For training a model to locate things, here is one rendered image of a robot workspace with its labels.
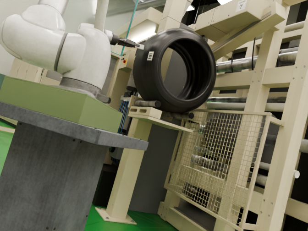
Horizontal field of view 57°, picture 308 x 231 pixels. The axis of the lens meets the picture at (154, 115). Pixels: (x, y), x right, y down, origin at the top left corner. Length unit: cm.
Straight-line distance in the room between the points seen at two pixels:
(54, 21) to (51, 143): 44
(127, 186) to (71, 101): 144
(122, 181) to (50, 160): 130
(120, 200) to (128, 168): 26
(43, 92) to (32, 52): 17
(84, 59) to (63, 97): 19
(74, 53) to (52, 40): 9
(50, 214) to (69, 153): 20
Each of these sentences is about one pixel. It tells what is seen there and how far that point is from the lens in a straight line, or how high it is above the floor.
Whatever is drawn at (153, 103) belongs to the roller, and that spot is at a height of 89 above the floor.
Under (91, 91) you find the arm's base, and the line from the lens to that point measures 106.
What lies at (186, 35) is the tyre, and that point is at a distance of 202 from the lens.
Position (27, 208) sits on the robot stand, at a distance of 106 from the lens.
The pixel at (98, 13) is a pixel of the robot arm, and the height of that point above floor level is 124.
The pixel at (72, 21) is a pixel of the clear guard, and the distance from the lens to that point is 242.
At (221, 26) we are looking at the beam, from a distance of 232.
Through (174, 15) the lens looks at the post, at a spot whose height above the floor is 169.
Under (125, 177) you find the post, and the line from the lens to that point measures 224.
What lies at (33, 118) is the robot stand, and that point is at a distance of 89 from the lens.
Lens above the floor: 67
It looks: 5 degrees up
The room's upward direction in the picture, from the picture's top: 16 degrees clockwise
